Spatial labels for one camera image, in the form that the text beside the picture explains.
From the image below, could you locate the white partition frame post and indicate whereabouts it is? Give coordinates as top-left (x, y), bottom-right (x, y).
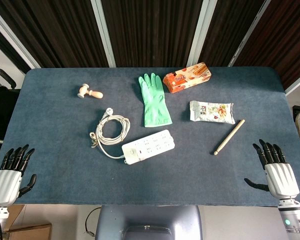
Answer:
top-left (91, 0), bottom-right (116, 68)
top-left (228, 0), bottom-right (276, 67)
top-left (188, 0), bottom-right (218, 67)
top-left (0, 4), bottom-right (42, 70)

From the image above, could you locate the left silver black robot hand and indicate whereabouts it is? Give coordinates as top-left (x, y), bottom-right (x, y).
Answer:
top-left (0, 144), bottom-right (37, 207)

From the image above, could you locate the white snack packet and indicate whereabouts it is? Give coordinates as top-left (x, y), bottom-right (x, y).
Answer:
top-left (189, 100), bottom-right (236, 125)

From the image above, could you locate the black chair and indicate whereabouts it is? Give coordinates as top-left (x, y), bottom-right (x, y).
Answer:
top-left (0, 66), bottom-right (22, 151)

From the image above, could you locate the wooden drumstick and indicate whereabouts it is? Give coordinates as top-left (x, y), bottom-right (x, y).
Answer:
top-left (213, 119), bottom-right (246, 156)

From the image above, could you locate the orange biscuit box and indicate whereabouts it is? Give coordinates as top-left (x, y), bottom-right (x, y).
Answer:
top-left (162, 62), bottom-right (212, 94)

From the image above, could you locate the thin black cable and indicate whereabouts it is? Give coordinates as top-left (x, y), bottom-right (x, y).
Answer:
top-left (85, 206), bottom-right (102, 237)

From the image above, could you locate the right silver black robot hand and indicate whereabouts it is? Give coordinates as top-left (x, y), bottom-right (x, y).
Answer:
top-left (244, 139), bottom-right (300, 201)

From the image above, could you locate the green rubber glove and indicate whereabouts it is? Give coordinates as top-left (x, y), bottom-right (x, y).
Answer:
top-left (138, 72), bottom-right (173, 128)

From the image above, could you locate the white power strip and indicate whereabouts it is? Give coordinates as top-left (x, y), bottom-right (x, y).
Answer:
top-left (121, 129), bottom-right (176, 165)

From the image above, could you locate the blue table cloth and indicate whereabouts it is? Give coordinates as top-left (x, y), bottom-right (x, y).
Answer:
top-left (2, 66), bottom-right (300, 207)

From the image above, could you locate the small wooden mallet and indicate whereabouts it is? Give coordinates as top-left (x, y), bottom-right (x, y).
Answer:
top-left (76, 83), bottom-right (104, 100)

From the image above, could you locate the brown cardboard box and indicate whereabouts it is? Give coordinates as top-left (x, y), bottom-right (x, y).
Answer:
top-left (2, 204), bottom-right (53, 240)

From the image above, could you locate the coiled white power strip cable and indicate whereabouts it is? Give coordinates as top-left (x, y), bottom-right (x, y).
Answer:
top-left (89, 107), bottom-right (131, 160)

